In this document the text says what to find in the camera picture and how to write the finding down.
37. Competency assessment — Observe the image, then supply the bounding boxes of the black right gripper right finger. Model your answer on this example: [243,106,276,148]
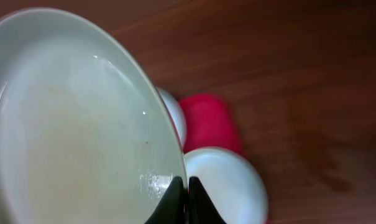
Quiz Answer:
[188,177,226,224]

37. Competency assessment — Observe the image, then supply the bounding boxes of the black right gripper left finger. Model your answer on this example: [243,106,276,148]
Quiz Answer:
[145,177,186,224]

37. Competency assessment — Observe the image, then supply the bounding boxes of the white plate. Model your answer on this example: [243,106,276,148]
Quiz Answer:
[157,88,186,148]
[184,147,268,224]
[0,8,186,223]

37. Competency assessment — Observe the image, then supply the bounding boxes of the red plastic tray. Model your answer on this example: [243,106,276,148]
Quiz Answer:
[179,93,244,156]

